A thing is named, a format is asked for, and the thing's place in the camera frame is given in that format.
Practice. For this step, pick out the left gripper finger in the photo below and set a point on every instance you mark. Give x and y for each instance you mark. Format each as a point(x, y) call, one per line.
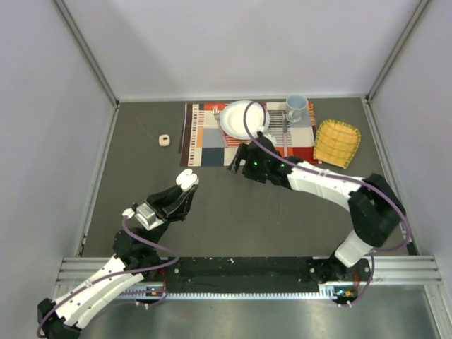
point(179, 210)
point(159, 201)

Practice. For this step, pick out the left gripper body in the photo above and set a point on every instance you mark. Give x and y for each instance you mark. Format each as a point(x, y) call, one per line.
point(165, 219)

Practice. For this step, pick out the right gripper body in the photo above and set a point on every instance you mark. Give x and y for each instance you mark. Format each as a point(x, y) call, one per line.
point(255, 170)

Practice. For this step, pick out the white earbud charging case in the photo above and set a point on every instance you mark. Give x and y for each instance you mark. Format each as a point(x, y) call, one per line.
point(187, 179)

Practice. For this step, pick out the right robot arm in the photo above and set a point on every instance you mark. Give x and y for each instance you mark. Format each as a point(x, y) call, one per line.
point(374, 209)

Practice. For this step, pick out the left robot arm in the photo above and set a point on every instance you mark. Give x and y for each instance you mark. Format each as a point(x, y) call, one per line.
point(135, 259)

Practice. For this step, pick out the beige earbud charging case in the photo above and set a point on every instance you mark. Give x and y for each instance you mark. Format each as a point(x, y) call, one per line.
point(164, 140)

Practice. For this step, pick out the white plate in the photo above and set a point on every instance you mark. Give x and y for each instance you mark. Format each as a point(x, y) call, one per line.
point(242, 115)

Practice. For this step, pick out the patchwork placemat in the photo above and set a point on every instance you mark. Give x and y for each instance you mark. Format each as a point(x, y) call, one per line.
point(201, 143)

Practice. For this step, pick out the silver fork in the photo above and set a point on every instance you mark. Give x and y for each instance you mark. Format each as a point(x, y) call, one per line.
point(216, 114)

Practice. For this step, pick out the light blue cup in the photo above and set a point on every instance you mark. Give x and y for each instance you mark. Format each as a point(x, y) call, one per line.
point(297, 108)

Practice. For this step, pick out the yellow woven cloth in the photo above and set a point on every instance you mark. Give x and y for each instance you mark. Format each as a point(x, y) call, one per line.
point(336, 143)

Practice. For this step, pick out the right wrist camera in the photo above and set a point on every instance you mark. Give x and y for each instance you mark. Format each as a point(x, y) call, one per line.
point(262, 133)

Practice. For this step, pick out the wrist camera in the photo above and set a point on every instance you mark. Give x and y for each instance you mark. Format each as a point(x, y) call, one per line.
point(262, 133)
point(143, 213)

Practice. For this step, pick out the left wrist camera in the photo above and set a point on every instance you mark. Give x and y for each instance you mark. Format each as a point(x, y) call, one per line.
point(143, 213)

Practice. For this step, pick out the pink handled knife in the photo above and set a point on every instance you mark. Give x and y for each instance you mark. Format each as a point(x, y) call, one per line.
point(284, 137)

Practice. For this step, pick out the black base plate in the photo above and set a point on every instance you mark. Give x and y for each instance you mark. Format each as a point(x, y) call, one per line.
point(240, 275)

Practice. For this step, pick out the grey cable duct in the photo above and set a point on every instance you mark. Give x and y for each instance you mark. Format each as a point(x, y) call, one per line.
point(328, 291)

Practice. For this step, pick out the aluminium frame rail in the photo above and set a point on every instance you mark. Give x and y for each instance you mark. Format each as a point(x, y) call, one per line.
point(389, 270)

